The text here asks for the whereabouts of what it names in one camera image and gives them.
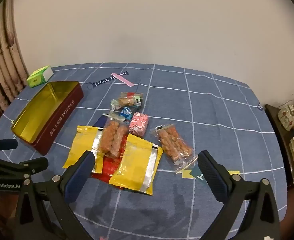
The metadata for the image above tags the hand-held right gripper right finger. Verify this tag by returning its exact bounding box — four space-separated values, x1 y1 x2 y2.
197 150 281 240

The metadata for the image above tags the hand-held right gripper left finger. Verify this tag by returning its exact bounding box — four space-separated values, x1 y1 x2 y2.
13 150 95 240

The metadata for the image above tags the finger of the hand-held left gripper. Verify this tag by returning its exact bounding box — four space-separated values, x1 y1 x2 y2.
0 138 18 152
0 156 49 178

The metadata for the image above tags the clear packet of orange snacks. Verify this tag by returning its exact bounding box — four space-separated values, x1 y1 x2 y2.
98 114 130 159
150 124 198 173

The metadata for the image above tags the dark red tin box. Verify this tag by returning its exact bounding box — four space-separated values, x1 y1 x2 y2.
11 81 84 155

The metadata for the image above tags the yellow snack packet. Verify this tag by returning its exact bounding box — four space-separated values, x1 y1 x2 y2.
63 125 105 174
109 134 163 196

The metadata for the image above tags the dark blue snack packet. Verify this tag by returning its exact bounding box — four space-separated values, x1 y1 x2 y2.
93 114 110 130

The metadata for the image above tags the red snack packet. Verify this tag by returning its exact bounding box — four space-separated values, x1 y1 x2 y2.
91 140 127 184

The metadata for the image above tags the green tissue pack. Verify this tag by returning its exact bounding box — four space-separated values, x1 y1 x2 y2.
27 65 54 88

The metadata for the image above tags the blue checked tablecloth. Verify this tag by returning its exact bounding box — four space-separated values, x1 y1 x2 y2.
0 62 289 240

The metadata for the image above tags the dark wooden side table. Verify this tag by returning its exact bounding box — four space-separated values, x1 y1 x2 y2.
264 100 294 188

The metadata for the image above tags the pink wrapped candy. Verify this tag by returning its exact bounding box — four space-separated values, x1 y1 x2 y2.
129 112 149 137

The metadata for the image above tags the blue wrapped candy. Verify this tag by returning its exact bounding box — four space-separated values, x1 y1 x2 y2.
109 106 133 122

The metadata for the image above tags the beige printed curtain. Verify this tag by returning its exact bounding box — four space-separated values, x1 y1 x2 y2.
0 0 29 110

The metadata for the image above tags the small clear green-edged snack packet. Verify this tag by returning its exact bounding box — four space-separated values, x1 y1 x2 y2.
111 92 144 110

